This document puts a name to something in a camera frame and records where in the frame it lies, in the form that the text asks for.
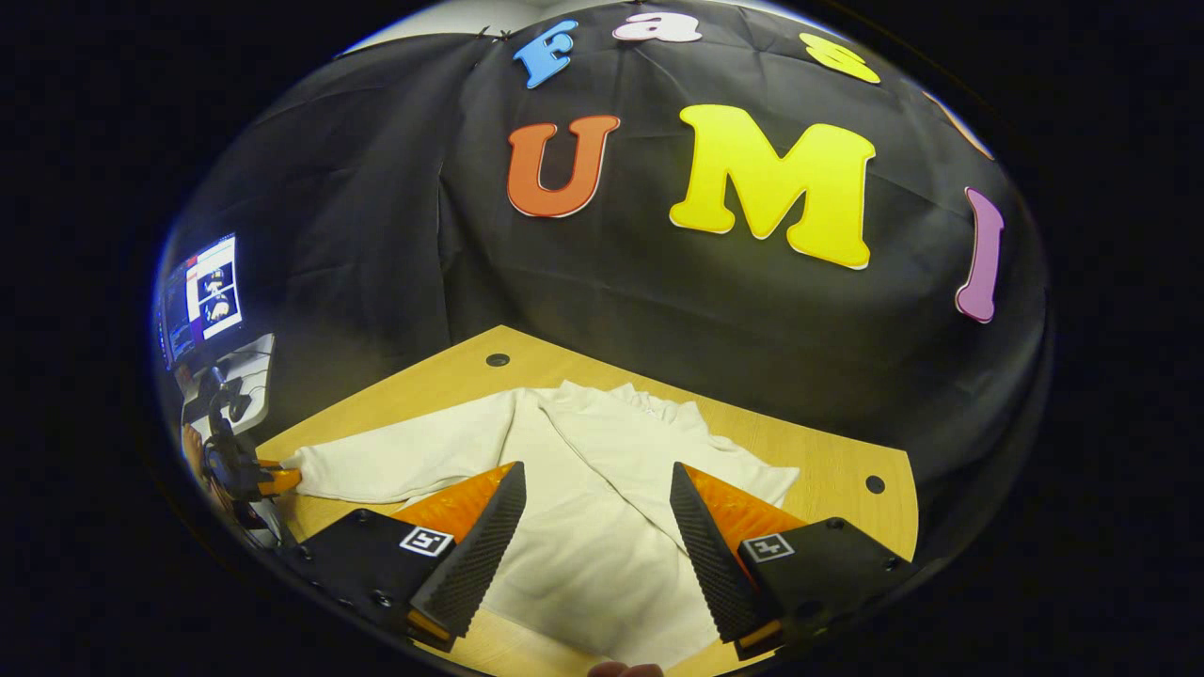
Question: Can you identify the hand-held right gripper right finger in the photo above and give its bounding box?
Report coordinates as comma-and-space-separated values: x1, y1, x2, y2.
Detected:
670, 461, 918, 659

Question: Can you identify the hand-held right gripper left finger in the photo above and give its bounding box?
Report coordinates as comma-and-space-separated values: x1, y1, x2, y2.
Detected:
282, 461, 528, 653

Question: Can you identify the cream white long-sleeved garment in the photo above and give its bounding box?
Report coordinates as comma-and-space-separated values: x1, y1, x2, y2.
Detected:
282, 380, 800, 669

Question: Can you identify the white desk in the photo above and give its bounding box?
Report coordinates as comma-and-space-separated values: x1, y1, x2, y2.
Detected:
179, 334, 279, 435

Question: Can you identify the computer monitor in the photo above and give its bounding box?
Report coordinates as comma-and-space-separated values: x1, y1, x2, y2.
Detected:
155, 233, 247, 370

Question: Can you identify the black backdrop cloth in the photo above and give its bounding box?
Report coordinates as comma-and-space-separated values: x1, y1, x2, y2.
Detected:
155, 0, 1050, 527

